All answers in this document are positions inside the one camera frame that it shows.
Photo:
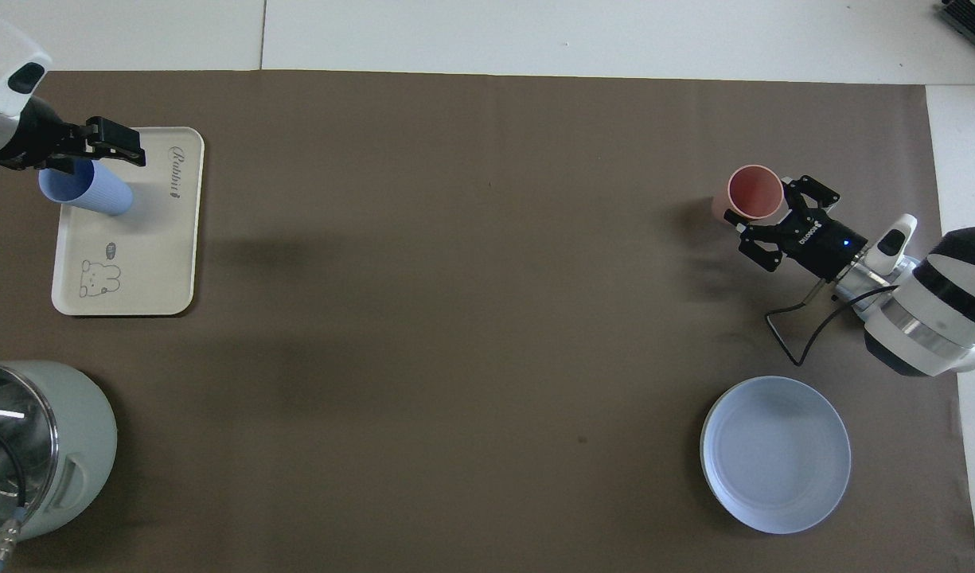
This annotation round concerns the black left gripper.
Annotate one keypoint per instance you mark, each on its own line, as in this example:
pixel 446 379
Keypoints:
pixel 33 139

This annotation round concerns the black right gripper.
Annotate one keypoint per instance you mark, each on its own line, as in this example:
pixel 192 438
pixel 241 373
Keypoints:
pixel 825 243

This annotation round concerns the pink cup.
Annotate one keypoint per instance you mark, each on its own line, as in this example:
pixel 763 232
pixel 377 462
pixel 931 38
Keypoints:
pixel 754 195

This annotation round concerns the blue ribbed cup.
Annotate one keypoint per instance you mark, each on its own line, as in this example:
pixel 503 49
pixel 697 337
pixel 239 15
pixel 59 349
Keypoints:
pixel 89 191

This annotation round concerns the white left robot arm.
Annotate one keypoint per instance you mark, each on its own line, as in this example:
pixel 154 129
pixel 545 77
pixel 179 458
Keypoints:
pixel 5 72

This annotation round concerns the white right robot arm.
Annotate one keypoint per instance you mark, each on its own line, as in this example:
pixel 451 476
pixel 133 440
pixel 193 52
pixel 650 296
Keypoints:
pixel 933 318

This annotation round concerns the cream rabbit print tray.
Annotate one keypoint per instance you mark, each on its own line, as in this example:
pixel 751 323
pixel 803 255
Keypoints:
pixel 145 255

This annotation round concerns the light blue round plate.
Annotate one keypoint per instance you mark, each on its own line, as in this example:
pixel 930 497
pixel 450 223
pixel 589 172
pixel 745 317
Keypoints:
pixel 774 454

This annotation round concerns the dark grey ridged device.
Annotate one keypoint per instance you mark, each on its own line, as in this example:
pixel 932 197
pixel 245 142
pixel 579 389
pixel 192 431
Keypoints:
pixel 973 20

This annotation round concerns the pale green cooking pot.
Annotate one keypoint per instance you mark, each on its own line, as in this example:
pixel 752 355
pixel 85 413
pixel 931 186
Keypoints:
pixel 85 430

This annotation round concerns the glass pot lid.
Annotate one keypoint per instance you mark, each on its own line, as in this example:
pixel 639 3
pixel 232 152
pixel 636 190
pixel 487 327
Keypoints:
pixel 25 446

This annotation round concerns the brown table mat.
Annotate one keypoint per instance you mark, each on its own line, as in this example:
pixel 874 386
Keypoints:
pixel 471 318

